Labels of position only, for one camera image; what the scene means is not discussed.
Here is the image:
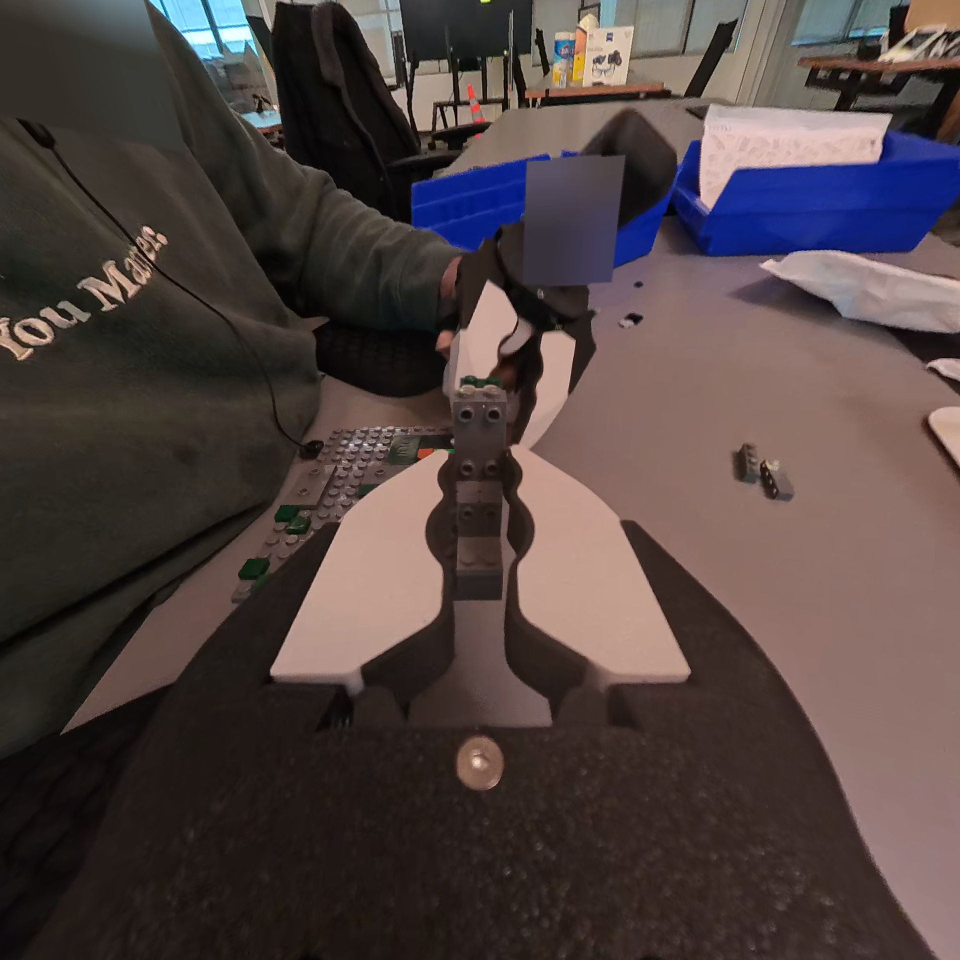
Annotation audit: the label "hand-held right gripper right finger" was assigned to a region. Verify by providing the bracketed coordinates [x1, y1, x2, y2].
[504, 444, 693, 685]

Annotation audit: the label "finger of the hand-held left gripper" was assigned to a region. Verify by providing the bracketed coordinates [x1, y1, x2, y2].
[452, 281, 537, 399]
[512, 330, 582, 451]

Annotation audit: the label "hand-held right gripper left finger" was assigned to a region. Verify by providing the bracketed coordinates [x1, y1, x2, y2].
[270, 448, 459, 699]

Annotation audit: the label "grey brick tower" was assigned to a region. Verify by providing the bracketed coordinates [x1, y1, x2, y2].
[450, 373, 513, 601]

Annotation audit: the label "grey brick baseplate model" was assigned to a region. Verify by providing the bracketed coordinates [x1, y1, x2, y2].
[231, 426, 460, 605]

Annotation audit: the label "blue plastic bin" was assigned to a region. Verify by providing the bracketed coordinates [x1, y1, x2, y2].
[669, 131, 960, 258]
[411, 153, 674, 269]

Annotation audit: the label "person's left forearm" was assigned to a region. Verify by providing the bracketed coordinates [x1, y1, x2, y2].
[247, 161, 462, 331]

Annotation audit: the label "wooden background desk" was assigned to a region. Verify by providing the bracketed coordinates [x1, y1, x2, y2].
[798, 52, 960, 136]

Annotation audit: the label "person's left hand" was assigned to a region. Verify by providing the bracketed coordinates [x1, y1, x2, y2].
[437, 255, 466, 351]

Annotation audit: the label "white blue carton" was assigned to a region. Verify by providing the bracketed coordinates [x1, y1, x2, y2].
[573, 26, 636, 84]

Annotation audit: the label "white instruction booklet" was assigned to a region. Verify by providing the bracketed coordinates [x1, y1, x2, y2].
[699, 105, 894, 211]

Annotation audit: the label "crumpled white paper bag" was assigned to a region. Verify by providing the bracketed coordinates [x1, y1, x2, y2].
[759, 249, 960, 335]

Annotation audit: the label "black chair with jacket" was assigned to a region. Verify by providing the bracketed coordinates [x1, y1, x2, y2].
[270, 0, 462, 219]

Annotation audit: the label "person's green sweatshirt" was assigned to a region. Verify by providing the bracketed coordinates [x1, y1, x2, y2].
[0, 0, 331, 751]

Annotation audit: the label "white plastic tray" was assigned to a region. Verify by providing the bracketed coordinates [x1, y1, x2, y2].
[927, 406, 960, 470]

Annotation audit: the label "person's dark trousers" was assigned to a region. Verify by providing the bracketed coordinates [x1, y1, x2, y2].
[0, 686, 170, 960]

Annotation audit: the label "black wall screen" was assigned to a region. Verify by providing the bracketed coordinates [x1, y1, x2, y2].
[399, 0, 534, 61]

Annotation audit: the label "black lapel microphone cable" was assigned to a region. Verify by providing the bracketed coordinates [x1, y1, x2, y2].
[18, 118, 325, 460]

